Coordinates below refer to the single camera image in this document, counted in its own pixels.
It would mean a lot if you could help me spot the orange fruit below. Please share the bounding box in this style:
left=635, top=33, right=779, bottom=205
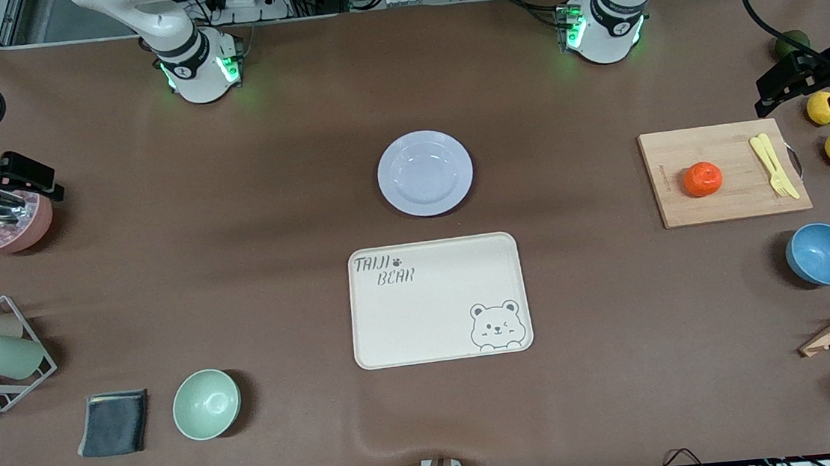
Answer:
left=682, top=160, right=725, bottom=200

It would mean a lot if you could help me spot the dark grey folded cloth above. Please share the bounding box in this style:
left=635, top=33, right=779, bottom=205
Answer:
left=73, top=389, right=154, bottom=460

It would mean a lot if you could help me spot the pink bowl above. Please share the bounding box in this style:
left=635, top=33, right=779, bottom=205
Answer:
left=0, top=186, right=57, bottom=255

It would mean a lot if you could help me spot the lavender round plate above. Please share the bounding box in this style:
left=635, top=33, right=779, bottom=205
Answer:
left=374, top=126, right=477, bottom=221

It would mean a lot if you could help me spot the mint green cup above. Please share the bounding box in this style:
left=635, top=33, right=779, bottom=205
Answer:
left=0, top=328, right=47, bottom=382

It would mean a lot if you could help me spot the pale green bowl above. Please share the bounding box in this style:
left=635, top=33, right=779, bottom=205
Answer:
left=170, top=367, right=244, bottom=443

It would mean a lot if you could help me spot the yellow plastic fork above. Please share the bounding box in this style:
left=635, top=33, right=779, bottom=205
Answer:
left=748, top=133, right=790, bottom=200
left=758, top=129, right=802, bottom=203

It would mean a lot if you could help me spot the blue bowl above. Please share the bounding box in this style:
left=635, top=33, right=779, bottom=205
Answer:
left=784, top=221, right=830, bottom=290

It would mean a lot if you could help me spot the cream bear print tray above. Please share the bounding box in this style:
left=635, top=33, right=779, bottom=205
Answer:
left=345, top=230, right=536, bottom=372

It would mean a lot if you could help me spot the grey wire cup rack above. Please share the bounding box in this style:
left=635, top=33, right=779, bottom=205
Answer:
left=0, top=291, right=61, bottom=414

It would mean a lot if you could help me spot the wooden cutting board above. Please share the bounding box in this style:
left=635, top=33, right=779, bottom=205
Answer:
left=637, top=115, right=815, bottom=232

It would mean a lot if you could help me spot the dark green lime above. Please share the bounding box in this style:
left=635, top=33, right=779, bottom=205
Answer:
left=774, top=28, right=812, bottom=59

